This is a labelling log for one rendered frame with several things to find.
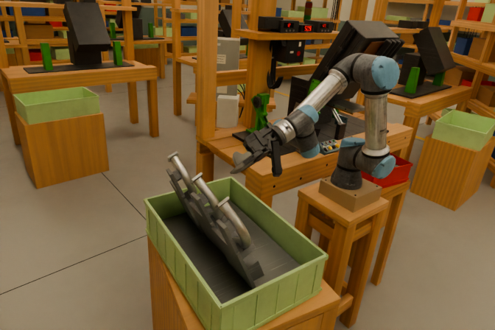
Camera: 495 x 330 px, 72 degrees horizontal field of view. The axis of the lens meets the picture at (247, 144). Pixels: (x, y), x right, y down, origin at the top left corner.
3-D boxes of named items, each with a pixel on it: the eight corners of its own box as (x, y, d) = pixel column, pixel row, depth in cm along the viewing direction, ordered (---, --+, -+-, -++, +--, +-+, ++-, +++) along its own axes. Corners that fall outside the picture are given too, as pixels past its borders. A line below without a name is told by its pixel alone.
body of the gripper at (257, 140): (241, 146, 118) (268, 127, 121) (255, 165, 117) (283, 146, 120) (242, 138, 111) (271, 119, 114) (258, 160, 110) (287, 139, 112)
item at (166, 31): (251, 58, 1078) (256, -20, 990) (158, 65, 877) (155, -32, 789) (240, 56, 1115) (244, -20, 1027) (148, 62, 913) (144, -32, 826)
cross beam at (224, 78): (339, 74, 293) (341, 62, 290) (209, 88, 218) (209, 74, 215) (334, 72, 297) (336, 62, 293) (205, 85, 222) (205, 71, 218)
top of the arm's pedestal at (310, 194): (387, 208, 170) (390, 200, 169) (348, 229, 152) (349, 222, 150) (336, 180, 193) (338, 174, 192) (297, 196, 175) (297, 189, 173)
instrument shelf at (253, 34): (351, 38, 254) (352, 33, 253) (258, 40, 203) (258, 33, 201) (325, 34, 272) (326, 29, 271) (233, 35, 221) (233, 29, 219)
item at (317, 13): (331, 77, 881) (347, -20, 792) (263, 88, 728) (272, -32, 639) (314, 74, 918) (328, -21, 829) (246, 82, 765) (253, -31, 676)
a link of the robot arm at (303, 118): (323, 125, 120) (317, 105, 115) (299, 142, 117) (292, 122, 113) (309, 118, 126) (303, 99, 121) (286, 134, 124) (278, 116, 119)
